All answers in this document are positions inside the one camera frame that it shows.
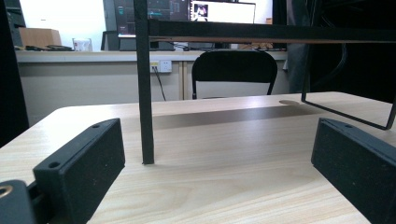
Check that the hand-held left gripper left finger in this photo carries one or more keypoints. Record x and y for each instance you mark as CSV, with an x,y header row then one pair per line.
x,y
81,174

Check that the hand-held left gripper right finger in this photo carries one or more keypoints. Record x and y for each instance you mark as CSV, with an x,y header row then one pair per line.
x,y
358,168

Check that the black two-tier shelf rack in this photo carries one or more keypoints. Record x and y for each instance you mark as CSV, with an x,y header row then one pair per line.
x,y
144,93

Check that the black curtain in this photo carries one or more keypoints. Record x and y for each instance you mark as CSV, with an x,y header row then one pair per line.
x,y
358,71
11,93

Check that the grey hanging cloth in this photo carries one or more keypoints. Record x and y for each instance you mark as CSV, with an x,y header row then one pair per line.
x,y
295,68

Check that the clear plastic cup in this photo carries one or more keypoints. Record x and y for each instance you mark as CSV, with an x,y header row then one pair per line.
x,y
82,45

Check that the black keyboard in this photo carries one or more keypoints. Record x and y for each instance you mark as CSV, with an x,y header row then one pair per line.
x,y
127,46

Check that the cardboard box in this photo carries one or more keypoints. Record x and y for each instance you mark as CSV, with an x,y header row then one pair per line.
x,y
39,37

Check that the black chair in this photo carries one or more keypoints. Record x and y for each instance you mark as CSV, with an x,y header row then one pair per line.
x,y
233,67

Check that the monitor with dark screen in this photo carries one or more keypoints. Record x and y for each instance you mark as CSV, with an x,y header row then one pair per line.
x,y
124,18

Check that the monitor with white screen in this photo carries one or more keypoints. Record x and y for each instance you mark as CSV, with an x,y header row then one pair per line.
x,y
227,12

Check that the white wall outlet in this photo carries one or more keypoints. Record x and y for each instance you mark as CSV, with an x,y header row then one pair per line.
x,y
165,66

